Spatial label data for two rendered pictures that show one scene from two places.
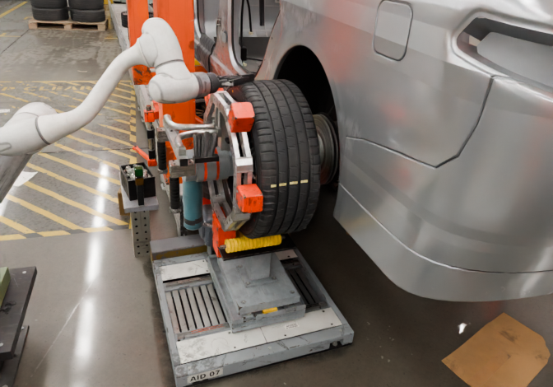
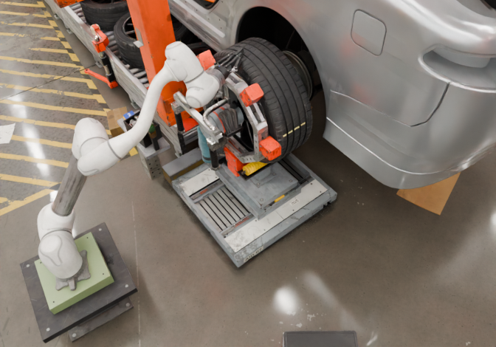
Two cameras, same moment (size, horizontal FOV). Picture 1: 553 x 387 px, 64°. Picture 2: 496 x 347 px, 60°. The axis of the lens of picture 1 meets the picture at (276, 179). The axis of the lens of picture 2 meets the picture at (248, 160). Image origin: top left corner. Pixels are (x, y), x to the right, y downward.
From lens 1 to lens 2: 93 cm
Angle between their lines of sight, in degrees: 24
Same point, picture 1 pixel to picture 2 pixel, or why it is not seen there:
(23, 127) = (103, 155)
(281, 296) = (285, 187)
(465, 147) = (431, 118)
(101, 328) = (163, 244)
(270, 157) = (280, 118)
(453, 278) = (421, 178)
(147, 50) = (178, 73)
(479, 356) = not seen: hidden behind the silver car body
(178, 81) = (207, 90)
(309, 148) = (302, 100)
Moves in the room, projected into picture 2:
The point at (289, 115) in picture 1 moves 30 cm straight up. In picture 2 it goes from (283, 80) to (284, 25)
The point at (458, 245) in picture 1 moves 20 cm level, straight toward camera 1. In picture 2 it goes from (426, 164) to (428, 201)
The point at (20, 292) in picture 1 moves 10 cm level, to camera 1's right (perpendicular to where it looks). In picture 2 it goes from (110, 246) to (128, 241)
